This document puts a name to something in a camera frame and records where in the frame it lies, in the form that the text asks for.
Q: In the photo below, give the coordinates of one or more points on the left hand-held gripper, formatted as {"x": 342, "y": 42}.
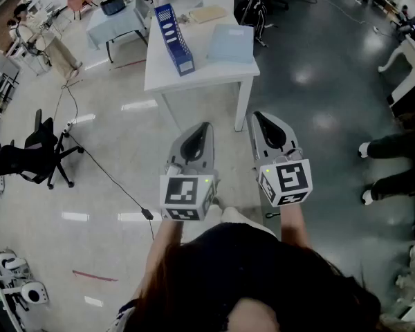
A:
{"x": 180, "y": 194}

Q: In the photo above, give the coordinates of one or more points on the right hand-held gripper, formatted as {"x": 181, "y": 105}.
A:
{"x": 290, "y": 180}

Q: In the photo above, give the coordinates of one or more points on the light blue folder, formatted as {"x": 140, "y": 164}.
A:
{"x": 228, "y": 47}

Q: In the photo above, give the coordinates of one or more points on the blue plastic file holder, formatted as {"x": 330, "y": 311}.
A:
{"x": 173, "y": 36}

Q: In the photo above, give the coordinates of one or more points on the person's right forearm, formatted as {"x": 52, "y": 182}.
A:
{"x": 294, "y": 227}

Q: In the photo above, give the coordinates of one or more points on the person's left forearm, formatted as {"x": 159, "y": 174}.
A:
{"x": 162, "y": 247}

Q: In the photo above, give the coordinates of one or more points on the person's dark top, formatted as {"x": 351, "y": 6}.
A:
{"x": 228, "y": 254}

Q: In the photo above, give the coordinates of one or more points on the white power strip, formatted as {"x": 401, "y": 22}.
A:
{"x": 68, "y": 127}

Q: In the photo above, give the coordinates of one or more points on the black white-striped backpack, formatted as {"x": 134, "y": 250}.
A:
{"x": 250, "y": 16}

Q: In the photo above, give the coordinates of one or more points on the tan paper folder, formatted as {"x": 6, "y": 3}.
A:
{"x": 207, "y": 14}

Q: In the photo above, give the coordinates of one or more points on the table with light blue cloth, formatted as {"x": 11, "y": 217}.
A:
{"x": 117, "y": 23}

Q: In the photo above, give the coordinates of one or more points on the black office chair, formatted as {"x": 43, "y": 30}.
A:
{"x": 38, "y": 150}

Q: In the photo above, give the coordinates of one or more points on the white curved-leg table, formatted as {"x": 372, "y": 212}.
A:
{"x": 411, "y": 52}

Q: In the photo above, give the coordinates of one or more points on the dark blue round pot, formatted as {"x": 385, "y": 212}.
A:
{"x": 112, "y": 5}

